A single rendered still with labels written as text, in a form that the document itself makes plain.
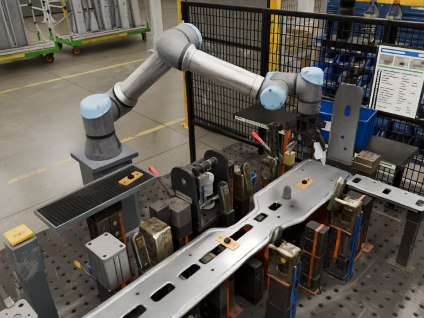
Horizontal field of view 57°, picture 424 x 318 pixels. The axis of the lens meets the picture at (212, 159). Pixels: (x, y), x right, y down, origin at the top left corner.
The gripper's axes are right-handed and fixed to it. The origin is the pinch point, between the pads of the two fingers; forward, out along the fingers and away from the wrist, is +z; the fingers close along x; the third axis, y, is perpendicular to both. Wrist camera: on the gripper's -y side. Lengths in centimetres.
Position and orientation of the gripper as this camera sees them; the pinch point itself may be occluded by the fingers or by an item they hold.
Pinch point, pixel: (306, 158)
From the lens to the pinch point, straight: 154.2
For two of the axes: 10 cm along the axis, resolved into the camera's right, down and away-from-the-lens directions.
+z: 0.3, 8.7, 4.8
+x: 7.3, 3.1, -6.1
